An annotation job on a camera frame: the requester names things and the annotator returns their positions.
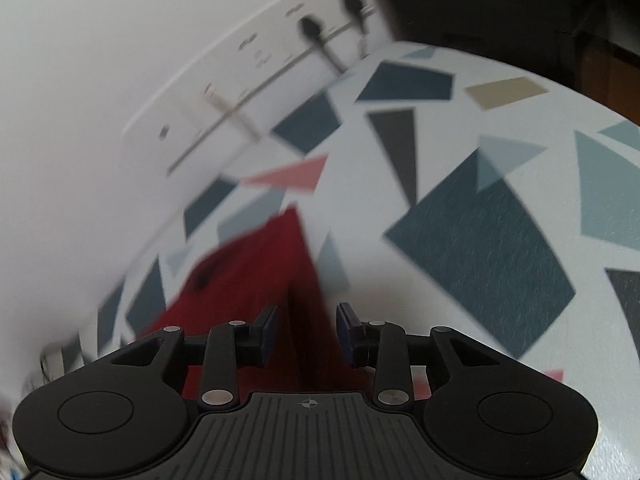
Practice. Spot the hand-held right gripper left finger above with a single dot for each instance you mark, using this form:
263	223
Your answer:
268	332

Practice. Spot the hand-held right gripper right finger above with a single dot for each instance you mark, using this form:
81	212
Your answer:
346	332

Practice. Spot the red sweater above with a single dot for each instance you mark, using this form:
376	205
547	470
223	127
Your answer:
260	270

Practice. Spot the geometric patterned table mat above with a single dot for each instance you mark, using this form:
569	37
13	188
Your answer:
475	240

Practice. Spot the black plug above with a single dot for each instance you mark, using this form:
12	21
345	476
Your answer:
354	7
312	30

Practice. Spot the white wall socket panel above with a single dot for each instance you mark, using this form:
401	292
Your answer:
210	110

